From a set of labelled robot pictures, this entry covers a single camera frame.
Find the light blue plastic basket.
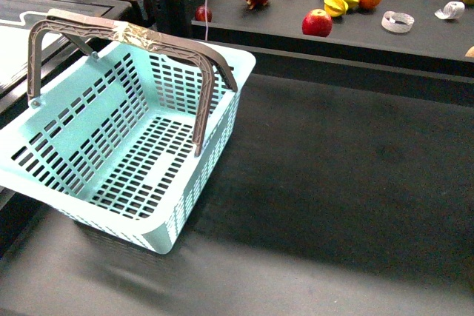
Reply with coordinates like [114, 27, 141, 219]
[1, 9, 256, 254]

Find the dark red plum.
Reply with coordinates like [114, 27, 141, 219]
[194, 5, 213, 22]

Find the red apple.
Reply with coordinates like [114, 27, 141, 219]
[301, 9, 333, 37]

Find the yellow star fruit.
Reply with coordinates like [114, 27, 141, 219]
[324, 0, 359, 18]

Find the black shelf tray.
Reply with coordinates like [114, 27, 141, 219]
[192, 0, 473, 77]

